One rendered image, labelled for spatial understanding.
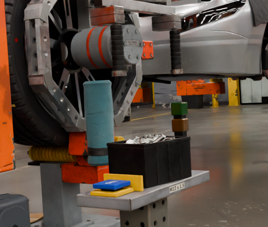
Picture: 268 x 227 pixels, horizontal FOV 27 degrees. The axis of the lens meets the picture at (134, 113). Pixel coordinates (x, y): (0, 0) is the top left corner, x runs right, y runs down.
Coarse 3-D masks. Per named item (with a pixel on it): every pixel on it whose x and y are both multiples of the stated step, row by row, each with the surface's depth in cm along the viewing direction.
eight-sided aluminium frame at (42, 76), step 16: (32, 0) 171; (48, 0) 169; (32, 16) 168; (128, 16) 206; (32, 32) 170; (48, 32) 169; (32, 48) 170; (48, 48) 169; (32, 64) 169; (48, 64) 169; (32, 80) 169; (48, 80) 168; (128, 80) 210; (48, 96) 175; (64, 96) 175; (128, 96) 204; (64, 112) 175; (64, 128) 183; (80, 128) 181
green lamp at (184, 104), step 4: (172, 104) 172; (176, 104) 171; (180, 104) 170; (184, 104) 171; (172, 108) 172; (176, 108) 171; (180, 108) 170; (184, 108) 171; (172, 112) 172; (176, 112) 171; (180, 112) 170; (184, 112) 171
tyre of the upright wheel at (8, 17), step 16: (16, 0) 170; (16, 16) 170; (16, 32) 170; (16, 48) 170; (16, 64) 169; (16, 80) 169; (16, 96) 171; (32, 96) 175; (112, 96) 210; (16, 112) 175; (32, 112) 175; (48, 112) 181; (16, 128) 183; (32, 128) 178; (48, 128) 181; (32, 144) 195; (48, 144) 190; (64, 144) 188
